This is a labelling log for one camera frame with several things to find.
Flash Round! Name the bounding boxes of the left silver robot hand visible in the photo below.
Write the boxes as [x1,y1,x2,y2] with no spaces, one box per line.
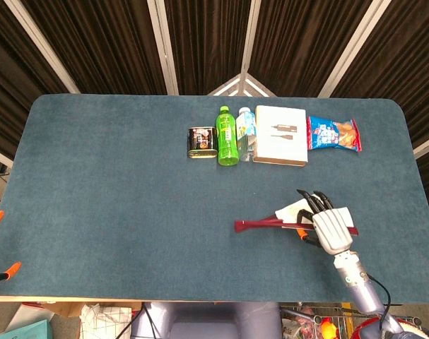
[0,210,23,285]

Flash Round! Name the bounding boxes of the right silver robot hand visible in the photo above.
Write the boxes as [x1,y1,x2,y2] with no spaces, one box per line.
[296,189,353,256]

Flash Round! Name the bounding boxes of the white red-ribbed folding fan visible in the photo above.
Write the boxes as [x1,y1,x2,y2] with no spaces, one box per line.
[234,198,360,237]

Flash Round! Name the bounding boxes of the teal cardboard box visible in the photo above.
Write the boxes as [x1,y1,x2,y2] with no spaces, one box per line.
[0,319,54,339]

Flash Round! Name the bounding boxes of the brown cardboard box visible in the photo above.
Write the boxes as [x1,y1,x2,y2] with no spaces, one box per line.
[21,302,143,319]

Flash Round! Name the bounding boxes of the blue red snack bag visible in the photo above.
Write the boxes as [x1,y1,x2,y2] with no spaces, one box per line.
[306,115,363,153]

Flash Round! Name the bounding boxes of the orange yellow toy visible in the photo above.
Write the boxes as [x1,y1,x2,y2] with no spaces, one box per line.
[319,316,339,339]

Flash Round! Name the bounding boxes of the red patterned bag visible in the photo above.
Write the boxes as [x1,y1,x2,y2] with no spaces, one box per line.
[282,305,323,339]

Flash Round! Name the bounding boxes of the white checked cloth bag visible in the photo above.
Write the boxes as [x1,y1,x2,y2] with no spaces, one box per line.
[79,303,133,339]

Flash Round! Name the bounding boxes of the white product box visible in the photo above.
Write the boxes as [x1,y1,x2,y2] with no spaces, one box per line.
[252,105,310,167]

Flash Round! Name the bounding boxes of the clear bottle blue-white label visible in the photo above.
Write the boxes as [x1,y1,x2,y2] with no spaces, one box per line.
[235,107,258,163]

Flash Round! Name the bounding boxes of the blue felt table cover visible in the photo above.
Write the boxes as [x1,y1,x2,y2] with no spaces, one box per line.
[0,93,429,305]

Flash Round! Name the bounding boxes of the green tea bottle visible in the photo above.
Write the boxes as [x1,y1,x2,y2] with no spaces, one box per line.
[216,105,240,167]

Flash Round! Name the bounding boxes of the purple-grey robot torso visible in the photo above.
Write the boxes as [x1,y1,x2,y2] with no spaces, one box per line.
[131,302,283,339]

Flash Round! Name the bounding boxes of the black food can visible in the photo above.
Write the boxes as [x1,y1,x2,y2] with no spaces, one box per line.
[187,126,217,160]

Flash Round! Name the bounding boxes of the dark brown pleated curtain panel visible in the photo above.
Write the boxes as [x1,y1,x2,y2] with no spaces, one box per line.
[163,0,252,95]
[0,0,71,151]
[20,0,168,95]
[249,0,373,98]
[331,0,429,151]

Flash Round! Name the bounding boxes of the metal wire basket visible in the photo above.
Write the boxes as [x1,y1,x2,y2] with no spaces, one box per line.
[281,302,423,339]

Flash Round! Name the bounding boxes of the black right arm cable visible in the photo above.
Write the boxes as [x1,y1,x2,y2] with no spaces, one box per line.
[365,272,392,333]

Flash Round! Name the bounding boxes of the white partition frame post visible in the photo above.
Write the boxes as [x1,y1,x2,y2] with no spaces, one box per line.
[4,0,81,95]
[0,144,14,170]
[413,132,429,160]
[317,0,392,99]
[146,0,180,95]

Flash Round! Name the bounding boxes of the white post with triangular foot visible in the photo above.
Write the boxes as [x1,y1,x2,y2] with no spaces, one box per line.
[206,0,277,97]

